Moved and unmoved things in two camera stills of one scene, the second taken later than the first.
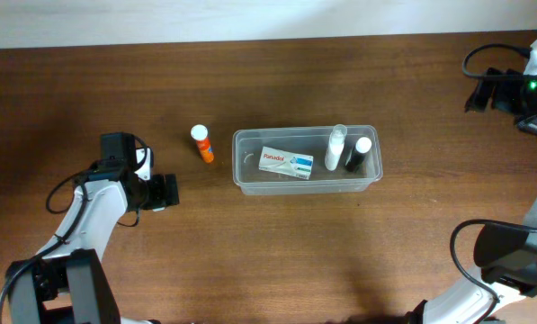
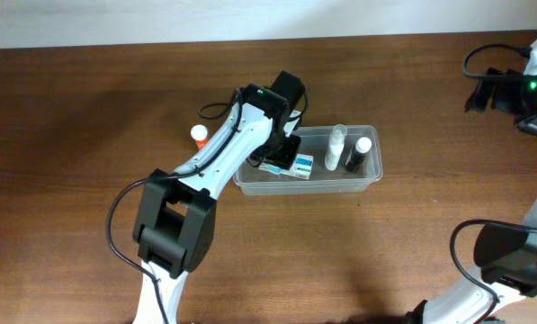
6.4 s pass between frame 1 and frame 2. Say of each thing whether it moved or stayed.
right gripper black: stayed
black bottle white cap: stayed
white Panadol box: stayed
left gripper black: moved
